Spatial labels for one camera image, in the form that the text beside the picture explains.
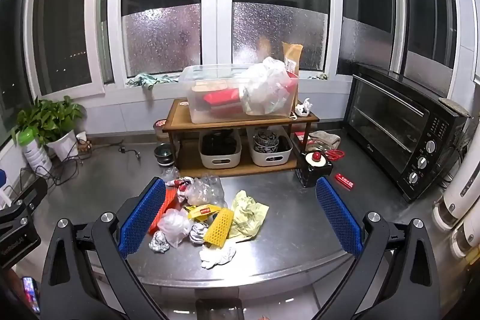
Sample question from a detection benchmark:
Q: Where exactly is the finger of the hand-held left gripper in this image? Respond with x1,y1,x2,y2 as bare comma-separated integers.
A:
15,178,48,210

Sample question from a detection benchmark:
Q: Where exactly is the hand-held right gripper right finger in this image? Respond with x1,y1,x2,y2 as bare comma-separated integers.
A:
311,176,440,320

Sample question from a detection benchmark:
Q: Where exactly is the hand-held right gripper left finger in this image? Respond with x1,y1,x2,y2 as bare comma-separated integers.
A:
39,177,169,320

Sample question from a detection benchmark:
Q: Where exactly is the orange wrapper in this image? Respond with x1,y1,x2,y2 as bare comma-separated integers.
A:
148,188,179,235

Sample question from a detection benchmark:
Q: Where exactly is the foil ball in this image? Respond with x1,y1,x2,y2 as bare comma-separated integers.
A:
188,221,210,244
149,229,170,253

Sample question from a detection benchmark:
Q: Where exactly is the small clear plastic bag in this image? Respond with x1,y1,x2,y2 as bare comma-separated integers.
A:
157,208,194,249

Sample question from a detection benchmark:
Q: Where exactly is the red and white wrapper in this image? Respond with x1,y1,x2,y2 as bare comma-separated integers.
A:
164,176,195,203

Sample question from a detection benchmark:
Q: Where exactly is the yellow snack wrapper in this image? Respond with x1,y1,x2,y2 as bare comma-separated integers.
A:
185,203,222,222

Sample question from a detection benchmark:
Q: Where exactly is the clear bag with food scraps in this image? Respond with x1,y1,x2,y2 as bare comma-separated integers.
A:
185,175,228,208

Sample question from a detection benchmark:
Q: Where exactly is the yellow foam fruit net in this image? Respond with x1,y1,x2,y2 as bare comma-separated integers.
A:
203,207,235,246

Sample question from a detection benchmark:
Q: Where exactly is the pale yellow paper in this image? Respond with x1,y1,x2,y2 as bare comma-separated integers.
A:
228,190,270,240

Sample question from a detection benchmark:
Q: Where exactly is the red flat packet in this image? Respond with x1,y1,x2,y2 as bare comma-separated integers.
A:
334,172,355,192

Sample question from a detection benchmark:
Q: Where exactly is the white bottle with green cap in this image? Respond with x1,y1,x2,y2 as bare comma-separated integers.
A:
17,128,53,178

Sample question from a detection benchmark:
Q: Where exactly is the white plant pot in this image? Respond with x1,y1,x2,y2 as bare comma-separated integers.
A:
46,130,80,162

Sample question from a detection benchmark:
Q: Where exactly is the black box with red button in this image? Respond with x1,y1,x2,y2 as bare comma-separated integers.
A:
296,151,335,188

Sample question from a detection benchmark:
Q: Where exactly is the smartphone with lit screen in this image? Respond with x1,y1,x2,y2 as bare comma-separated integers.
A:
22,277,41,314

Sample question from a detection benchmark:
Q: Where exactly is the small dark bowl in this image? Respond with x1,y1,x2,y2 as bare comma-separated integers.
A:
154,142,175,166

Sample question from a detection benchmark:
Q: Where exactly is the beige folded cloth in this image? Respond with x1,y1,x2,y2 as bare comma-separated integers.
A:
305,130,341,152

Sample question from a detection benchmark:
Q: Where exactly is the green potted plant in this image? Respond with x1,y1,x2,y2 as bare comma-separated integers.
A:
11,96,85,146

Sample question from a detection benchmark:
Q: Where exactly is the small can with red lid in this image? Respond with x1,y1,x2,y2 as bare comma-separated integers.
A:
152,119,170,141

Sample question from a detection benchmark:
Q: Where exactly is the white storage bin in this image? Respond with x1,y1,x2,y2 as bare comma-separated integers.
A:
246,126,293,167
198,129,242,169

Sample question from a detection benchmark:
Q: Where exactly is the black toaster oven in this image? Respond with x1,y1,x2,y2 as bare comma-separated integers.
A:
344,63,470,203

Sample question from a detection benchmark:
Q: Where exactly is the stack of patterned bowls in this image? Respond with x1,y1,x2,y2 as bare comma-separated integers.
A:
253,130,280,154

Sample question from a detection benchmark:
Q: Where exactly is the wooden two-tier rack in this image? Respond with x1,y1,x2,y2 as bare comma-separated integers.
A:
162,99,320,178

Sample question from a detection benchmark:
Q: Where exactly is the white cylindrical dispenser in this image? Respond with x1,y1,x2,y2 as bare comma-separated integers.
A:
433,151,480,231
449,215,480,259

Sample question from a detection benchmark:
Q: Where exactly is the green cloth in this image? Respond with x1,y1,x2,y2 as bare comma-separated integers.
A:
126,73,179,93

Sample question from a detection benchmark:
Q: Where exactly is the red flat box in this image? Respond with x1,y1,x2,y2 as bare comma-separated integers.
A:
202,88,243,114

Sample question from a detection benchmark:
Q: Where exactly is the bundle of white plastic bags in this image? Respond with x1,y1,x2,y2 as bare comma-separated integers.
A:
240,57,298,116

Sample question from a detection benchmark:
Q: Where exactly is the clear plastic storage box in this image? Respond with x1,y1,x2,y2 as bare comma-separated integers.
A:
178,63,300,124

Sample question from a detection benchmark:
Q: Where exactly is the round grey lid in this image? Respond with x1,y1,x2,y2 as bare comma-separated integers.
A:
438,98,472,117

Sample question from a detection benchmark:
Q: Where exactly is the brown paper envelope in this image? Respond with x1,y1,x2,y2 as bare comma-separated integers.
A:
281,41,304,75

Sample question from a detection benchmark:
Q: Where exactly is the black power cable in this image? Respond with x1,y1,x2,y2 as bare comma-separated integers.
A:
45,145,142,186

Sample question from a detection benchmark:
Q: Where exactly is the crumpled white tissue with string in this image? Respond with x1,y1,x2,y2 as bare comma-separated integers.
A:
295,97,313,117

